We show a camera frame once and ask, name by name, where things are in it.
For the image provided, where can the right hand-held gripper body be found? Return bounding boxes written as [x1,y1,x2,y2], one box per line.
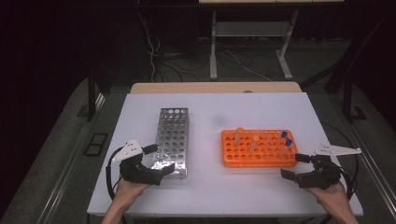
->
[295,143,362,190]

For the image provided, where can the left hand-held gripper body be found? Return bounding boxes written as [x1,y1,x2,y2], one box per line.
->
[111,138,163,187]

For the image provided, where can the silver metal tube rack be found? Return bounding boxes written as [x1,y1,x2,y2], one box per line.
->
[151,107,190,180]

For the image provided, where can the orange plastic tube rack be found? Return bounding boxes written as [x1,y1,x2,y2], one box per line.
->
[220,129,298,169]

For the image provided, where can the orange-capped clear tube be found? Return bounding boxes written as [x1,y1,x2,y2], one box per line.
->
[248,133,262,154]
[233,126,246,147]

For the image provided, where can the person's left hand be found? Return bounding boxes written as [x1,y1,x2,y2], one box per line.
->
[113,177,151,204]

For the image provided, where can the person's right hand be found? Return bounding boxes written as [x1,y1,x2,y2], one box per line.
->
[304,182,350,213]

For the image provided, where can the white table board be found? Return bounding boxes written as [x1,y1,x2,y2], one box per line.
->
[87,91,364,217]

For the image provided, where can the black metal stand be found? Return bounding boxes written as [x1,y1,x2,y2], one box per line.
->
[86,66,110,122]
[299,12,396,124]

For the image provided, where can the right hand-held gripper black cable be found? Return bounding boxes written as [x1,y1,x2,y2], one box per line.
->
[338,152,360,202]

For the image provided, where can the hand-held gripper black cable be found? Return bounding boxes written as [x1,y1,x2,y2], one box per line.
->
[105,146,126,202]
[338,152,360,202]

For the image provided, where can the left hand-held gripper black cable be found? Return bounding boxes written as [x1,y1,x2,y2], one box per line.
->
[105,146,126,202]

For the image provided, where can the thin black floor cable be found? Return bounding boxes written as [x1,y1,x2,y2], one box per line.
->
[321,121,359,157]

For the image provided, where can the metal floor rail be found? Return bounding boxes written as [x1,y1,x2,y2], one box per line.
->
[36,92,107,224]
[340,116,396,216]

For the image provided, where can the black floor frame plate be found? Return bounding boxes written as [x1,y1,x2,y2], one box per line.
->
[82,133,109,158]

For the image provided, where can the black floor cables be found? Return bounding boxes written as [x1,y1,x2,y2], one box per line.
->
[154,50,213,82]

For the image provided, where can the white floor cable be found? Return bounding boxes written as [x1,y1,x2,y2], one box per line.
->
[223,49,274,83]
[137,12,162,83]

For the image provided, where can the grey metal desk frame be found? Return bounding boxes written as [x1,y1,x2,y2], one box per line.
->
[199,0,345,81]

